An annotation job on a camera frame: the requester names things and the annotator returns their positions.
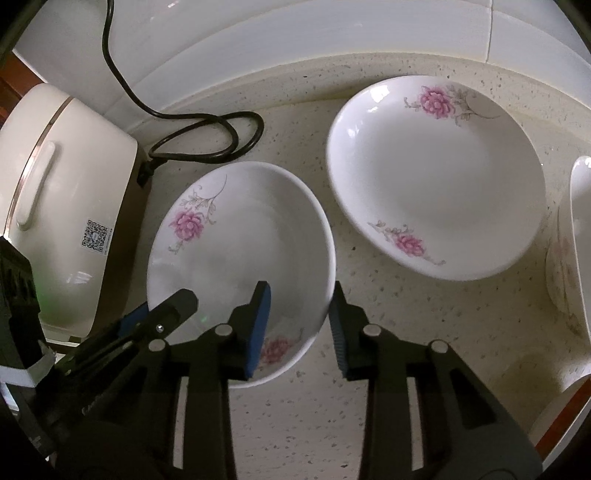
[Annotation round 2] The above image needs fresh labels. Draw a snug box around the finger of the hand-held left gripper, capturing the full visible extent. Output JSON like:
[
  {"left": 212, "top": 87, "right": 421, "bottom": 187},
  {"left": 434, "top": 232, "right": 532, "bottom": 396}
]
[{"left": 60, "top": 288, "right": 199, "bottom": 370}]

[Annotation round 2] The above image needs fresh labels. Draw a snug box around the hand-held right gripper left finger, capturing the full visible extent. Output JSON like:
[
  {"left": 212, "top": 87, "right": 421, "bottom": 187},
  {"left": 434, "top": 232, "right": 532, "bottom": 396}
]
[{"left": 106, "top": 280, "right": 273, "bottom": 480}]

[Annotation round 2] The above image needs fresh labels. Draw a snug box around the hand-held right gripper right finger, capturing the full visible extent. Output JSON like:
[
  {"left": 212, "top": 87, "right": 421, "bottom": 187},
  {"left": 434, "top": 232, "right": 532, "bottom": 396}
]
[{"left": 327, "top": 280, "right": 544, "bottom": 480}]

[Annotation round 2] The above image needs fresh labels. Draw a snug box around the white bowl with pink flowers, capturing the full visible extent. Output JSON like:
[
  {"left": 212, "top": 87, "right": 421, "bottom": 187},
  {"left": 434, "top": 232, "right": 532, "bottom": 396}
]
[{"left": 147, "top": 161, "right": 337, "bottom": 389}]

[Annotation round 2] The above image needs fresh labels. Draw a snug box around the white plate with pink flowers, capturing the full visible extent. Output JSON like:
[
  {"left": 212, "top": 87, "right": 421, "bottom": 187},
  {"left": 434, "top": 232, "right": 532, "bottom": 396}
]
[{"left": 326, "top": 75, "right": 548, "bottom": 282}]

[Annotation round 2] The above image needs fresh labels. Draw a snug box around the white floral bowl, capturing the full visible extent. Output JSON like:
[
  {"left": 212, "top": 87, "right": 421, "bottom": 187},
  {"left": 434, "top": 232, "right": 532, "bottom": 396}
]
[{"left": 545, "top": 156, "right": 591, "bottom": 346}]

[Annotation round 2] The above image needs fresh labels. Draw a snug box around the white rice cooker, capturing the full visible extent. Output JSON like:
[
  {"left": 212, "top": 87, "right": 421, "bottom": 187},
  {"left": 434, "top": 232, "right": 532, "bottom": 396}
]
[{"left": 0, "top": 83, "right": 154, "bottom": 346}]

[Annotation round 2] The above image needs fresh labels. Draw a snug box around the brown wooden cabinet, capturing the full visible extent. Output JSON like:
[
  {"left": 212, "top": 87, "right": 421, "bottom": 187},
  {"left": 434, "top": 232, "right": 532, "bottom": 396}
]
[{"left": 0, "top": 50, "right": 35, "bottom": 123}]

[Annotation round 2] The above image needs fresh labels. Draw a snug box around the black power cable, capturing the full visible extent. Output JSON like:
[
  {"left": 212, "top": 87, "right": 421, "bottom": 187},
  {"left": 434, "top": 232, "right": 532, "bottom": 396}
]
[{"left": 100, "top": 0, "right": 265, "bottom": 188}]

